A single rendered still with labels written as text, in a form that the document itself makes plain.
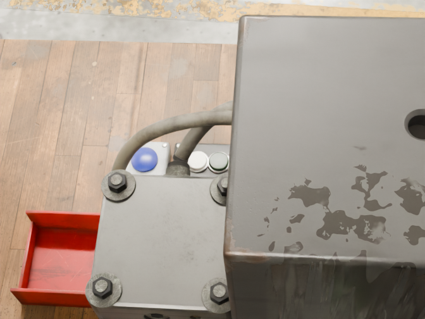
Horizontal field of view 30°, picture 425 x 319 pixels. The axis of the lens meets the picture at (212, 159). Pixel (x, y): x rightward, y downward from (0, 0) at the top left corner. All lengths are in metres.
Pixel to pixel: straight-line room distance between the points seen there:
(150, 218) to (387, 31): 0.19
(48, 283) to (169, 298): 0.69
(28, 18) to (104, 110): 1.37
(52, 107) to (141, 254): 0.83
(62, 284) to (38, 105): 0.31
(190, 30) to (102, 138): 1.27
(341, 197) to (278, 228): 0.03
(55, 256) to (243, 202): 0.84
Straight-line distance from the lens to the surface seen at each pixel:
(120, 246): 0.49
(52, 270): 1.17
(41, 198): 1.22
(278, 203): 0.34
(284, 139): 0.36
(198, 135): 0.52
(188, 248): 0.49
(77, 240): 1.17
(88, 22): 2.56
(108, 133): 1.25
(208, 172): 1.16
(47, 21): 2.59
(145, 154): 1.18
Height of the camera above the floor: 1.96
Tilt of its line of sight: 62 degrees down
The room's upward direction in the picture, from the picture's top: 8 degrees counter-clockwise
